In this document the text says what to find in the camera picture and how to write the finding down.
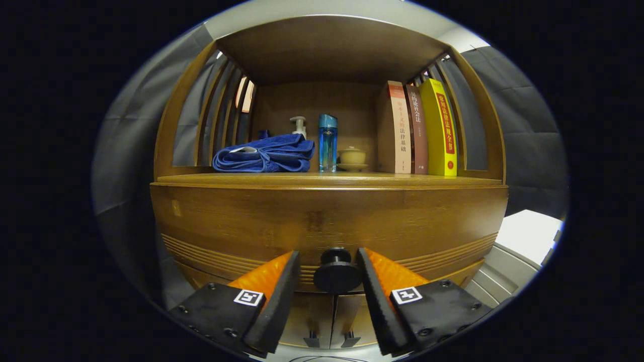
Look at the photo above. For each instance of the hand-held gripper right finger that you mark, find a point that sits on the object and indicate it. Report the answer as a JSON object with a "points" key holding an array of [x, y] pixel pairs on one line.
{"points": [[375, 306]]}

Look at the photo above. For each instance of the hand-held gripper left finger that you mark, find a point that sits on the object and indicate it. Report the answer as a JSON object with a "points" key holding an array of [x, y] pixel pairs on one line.
{"points": [[276, 311]]}

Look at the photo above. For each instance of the black round drawer knob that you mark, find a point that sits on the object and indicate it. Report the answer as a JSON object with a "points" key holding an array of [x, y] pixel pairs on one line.
{"points": [[337, 274]]}

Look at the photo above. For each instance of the wooden drawer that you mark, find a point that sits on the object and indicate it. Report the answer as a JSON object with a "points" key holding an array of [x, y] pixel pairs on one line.
{"points": [[327, 216]]}

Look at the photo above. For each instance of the wooden cabinet door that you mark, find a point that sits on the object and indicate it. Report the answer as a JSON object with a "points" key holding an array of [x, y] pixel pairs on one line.
{"points": [[312, 317], [349, 317]]}

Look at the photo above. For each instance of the wooden countertop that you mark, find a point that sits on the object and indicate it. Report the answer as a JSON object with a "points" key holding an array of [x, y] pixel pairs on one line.
{"points": [[352, 178]]}

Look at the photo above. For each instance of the wooden cabinet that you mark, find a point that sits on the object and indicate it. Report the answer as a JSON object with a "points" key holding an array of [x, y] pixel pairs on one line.
{"points": [[327, 50]]}

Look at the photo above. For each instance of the beige lidded teacup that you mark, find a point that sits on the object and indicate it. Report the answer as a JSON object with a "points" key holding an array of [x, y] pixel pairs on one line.
{"points": [[352, 157]]}

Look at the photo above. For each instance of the blue folded towel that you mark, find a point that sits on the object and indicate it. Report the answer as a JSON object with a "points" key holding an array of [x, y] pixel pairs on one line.
{"points": [[271, 156]]}

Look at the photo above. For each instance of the blue glass bottle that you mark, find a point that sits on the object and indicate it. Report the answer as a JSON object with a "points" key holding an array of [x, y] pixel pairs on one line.
{"points": [[327, 146]]}

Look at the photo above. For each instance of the white table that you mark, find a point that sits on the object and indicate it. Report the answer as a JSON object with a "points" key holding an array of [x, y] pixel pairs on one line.
{"points": [[528, 236]]}

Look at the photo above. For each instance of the brown book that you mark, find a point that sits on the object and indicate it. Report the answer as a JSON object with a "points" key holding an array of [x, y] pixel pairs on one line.
{"points": [[418, 136]]}

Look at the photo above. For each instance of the orange and white book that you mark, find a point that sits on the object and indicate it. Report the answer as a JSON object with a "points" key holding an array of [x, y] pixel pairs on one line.
{"points": [[395, 130]]}

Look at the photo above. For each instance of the white lotion bottle blue cap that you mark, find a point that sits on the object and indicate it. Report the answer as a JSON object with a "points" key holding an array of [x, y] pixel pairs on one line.
{"points": [[263, 134]]}

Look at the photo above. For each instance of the white pump bottle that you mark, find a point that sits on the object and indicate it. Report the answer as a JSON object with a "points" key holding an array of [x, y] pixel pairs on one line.
{"points": [[300, 125]]}

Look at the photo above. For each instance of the yellow book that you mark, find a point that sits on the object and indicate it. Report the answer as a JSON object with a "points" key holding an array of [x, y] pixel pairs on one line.
{"points": [[440, 130]]}

